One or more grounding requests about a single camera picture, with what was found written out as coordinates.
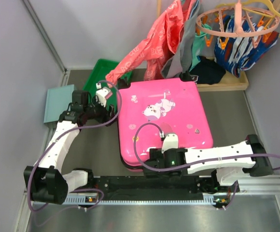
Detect light blue metal box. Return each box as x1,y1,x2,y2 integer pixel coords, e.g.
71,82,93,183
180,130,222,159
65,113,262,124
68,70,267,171
43,85,77,129

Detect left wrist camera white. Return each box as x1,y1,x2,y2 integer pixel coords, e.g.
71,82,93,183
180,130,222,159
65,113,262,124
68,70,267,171
95,83,112,107

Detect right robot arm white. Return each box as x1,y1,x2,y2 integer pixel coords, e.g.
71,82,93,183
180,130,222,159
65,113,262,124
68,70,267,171
142,133,273,191

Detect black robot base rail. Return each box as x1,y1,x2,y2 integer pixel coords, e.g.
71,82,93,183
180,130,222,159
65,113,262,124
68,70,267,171
91,176,235,200

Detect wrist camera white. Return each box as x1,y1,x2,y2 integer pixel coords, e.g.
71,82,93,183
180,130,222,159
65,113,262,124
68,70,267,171
95,83,112,107
159,131,179,154

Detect blue white patterned garment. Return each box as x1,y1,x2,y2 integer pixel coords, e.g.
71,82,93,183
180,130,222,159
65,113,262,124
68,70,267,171
214,14,280,78

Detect grey hanging garment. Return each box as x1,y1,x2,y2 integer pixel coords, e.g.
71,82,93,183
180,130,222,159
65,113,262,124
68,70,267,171
161,0,201,78

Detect yellow clothes hanger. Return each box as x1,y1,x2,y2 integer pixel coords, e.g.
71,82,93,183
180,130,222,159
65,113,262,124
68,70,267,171
214,0,280,44

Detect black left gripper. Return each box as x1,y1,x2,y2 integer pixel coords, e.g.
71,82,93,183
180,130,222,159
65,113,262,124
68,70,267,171
84,95,118,127

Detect slotted grey cable duct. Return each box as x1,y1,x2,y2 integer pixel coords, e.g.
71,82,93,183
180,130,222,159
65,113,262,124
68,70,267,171
63,193,231,207

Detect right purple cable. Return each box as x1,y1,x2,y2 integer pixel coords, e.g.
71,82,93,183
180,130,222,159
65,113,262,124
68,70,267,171
133,122,280,210

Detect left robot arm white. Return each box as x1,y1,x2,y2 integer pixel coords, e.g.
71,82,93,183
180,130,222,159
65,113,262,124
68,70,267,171
24,87,116,204

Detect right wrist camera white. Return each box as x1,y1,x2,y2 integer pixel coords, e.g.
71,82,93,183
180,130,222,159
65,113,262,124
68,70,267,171
159,131,179,154

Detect purple cable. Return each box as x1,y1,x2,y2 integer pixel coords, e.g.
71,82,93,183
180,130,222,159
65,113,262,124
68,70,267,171
133,122,280,210
27,80,123,213

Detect dark navy folded garment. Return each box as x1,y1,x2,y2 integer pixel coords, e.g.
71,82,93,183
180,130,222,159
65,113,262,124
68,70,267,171
189,56,226,85

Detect coral pink patterned garment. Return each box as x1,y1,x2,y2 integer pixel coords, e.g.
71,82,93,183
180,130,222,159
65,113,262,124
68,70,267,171
106,0,196,84

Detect teal green garment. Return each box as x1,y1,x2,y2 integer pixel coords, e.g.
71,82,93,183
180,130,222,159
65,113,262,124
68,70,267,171
189,31,206,71

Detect pink hard-shell suitcase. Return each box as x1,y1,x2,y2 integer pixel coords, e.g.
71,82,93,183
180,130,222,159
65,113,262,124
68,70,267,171
118,78,213,172

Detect pink round clip hanger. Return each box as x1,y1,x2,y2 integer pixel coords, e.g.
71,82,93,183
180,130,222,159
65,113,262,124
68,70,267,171
196,0,280,47

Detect green plastic tray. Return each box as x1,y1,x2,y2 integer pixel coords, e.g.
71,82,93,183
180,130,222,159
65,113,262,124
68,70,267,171
82,58,132,111

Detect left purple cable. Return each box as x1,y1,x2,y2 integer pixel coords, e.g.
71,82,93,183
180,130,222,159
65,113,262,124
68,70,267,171
27,80,123,213

